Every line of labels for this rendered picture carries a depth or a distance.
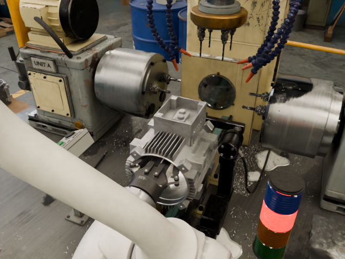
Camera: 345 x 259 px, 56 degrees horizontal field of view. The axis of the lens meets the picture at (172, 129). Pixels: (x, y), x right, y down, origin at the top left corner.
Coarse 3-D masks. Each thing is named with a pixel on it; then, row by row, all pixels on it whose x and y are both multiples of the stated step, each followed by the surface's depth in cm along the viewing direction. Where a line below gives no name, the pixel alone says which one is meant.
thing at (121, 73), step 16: (128, 48) 124; (112, 64) 115; (128, 64) 114; (144, 64) 112; (160, 64) 121; (96, 80) 118; (112, 80) 114; (128, 80) 112; (144, 80) 112; (160, 80) 124; (96, 96) 122; (112, 96) 117; (128, 96) 114; (144, 96) 115; (160, 96) 128; (128, 112) 120; (144, 112) 118
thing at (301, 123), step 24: (264, 96) 111; (288, 96) 96; (312, 96) 94; (336, 96) 94; (264, 120) 98; (288, 120) 95; (312, 120) 93; (336, 120) 92; (264, 144) 104; (288, 144) 99; (312, 144) 95
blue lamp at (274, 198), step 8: (272, 192) 54; (264, 200) 58; (272, 200) 55; (280, 200) 54; (288, 200) 53; (296, 200) 54; (272, 208) 56; (280, 208) 55; (288, 208) 54; (296, 208) 55
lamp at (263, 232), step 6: (258, 228) 62; (264, 228) 59; (258, 234) 62; (264, 234) 60; (270, 234) 59; (276, 234) 58; (282, 234) 58; (288, 234) 59; (264, 240) 61; (270, 240) 60; (276, 240) 59; (282, 240) 59; (288, 240) 61; (270, 246) 60; (276, 246) 60; (282, 246) 60
